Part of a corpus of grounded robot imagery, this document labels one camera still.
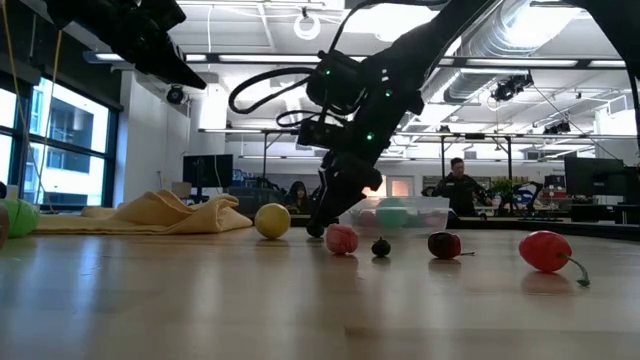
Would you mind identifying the black ceiling camera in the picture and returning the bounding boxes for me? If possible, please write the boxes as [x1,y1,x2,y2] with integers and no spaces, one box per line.
[489,73,535,104]
[165,84,186,106]

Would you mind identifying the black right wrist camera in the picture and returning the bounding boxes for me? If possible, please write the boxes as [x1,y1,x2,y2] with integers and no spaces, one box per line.
[305,48,369,119]

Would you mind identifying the black aluminium table frame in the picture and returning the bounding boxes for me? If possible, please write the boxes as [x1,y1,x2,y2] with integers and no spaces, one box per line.
[289,213,640,241]

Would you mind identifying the black overhead rig beam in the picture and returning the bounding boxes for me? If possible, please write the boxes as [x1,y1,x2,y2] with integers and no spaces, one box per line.
[82,49,629,71]

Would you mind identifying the clear plastic tupperware container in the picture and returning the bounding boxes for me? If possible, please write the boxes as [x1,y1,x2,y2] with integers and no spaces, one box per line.
[338,195,451,239]

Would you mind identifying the thin yellow hanging cord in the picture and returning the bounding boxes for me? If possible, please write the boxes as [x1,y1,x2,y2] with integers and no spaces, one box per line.
[0,0,31,201]
[35,29,64,201]

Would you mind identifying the pink toy raspberry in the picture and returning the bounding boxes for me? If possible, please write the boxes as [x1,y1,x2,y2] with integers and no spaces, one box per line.
[325,223,360,256]

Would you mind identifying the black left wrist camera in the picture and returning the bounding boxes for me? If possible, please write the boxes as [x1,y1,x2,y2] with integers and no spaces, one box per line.
[137,0,187,33]

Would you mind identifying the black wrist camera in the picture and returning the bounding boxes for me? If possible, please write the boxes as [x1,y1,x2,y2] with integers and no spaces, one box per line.
[305,48,369,119]
[137,0,187,33]

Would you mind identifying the silver ventilation duct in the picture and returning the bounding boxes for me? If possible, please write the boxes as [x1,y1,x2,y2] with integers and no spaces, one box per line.
[419,0,576,106]

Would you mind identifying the dark red toy cherry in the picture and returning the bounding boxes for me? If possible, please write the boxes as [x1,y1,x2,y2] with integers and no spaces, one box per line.
[427,231,476,260]

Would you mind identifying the red toy fruit green stem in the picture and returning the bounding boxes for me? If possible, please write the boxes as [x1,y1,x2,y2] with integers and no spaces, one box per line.
[518,229,592,288]

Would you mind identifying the green toy pepper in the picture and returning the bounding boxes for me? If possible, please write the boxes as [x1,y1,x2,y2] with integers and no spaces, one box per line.
[375,198,409,231]

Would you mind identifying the brown toy kiwi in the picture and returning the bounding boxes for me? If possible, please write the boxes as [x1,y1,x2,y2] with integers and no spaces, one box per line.
[0,202,10,250]

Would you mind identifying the background green plant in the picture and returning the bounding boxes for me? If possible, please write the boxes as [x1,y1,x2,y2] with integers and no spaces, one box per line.
[492,178,516,201]

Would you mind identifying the person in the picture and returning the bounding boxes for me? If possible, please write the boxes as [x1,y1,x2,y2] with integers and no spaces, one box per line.
[283,180,314,215]
[422,157,494,218]

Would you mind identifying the orange cloth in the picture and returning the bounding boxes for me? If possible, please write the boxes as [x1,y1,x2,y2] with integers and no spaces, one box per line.
[32,188,254,236]

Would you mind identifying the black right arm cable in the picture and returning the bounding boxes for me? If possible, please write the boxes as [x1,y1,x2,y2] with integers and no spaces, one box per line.
[228,66,347,129]

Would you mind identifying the white ceiling cable ring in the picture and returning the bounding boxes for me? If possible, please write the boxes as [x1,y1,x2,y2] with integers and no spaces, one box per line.
[292,12,322,42]

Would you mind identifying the green toy lime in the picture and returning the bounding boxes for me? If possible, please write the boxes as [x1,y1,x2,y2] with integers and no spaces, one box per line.
[0,198,41,240]

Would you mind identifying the large glass window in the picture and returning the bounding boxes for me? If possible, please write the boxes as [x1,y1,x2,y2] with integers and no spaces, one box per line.
[0,74,121,209]

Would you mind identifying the black computer monitor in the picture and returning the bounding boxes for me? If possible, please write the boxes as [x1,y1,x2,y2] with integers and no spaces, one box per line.
[564,157,626,197]
[182,153,235,189]

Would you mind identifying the yellow toy lemon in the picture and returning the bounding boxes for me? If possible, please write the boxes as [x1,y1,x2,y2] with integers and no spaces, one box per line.
[254,202,292,241]

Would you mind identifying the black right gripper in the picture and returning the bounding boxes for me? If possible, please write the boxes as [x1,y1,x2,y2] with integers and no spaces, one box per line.
[298,117,401,237]

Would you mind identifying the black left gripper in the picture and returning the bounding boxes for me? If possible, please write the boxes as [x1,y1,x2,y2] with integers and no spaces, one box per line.
[97,0,207,91]

